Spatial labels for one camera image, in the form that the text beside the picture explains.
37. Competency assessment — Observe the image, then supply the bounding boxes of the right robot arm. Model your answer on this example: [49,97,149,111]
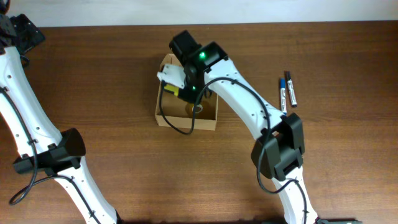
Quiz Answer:
[169,30,320,223]

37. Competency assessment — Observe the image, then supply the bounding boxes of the black whiteboard marker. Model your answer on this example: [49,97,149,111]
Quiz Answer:
[285,71,297,108]

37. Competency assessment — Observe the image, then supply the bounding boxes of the blue whiteboard marker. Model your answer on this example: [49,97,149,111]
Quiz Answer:
[279,78,287,115]

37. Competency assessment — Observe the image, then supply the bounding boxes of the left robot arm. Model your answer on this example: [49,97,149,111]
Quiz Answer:
[1,4,122,223]

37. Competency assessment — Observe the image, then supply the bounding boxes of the yellow tape roll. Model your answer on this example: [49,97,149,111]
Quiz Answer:
[185,103,206,119]

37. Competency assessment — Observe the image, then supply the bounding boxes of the cardboard box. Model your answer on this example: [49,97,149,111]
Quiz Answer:
[154,53,219,131]

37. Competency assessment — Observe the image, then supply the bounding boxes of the yellow highlighter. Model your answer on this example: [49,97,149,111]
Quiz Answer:
[164,84,180,96]

